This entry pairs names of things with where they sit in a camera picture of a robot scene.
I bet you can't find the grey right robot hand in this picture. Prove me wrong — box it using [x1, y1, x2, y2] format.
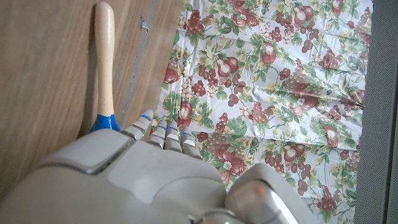
[0, 108, 321, 224]

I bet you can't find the wooden stick with blue head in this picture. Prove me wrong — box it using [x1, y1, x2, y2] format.
[89, 1, 121, 133]

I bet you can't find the floral fruit print backdrop cloth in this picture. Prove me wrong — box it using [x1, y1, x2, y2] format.
[154, 0, 374, 224]

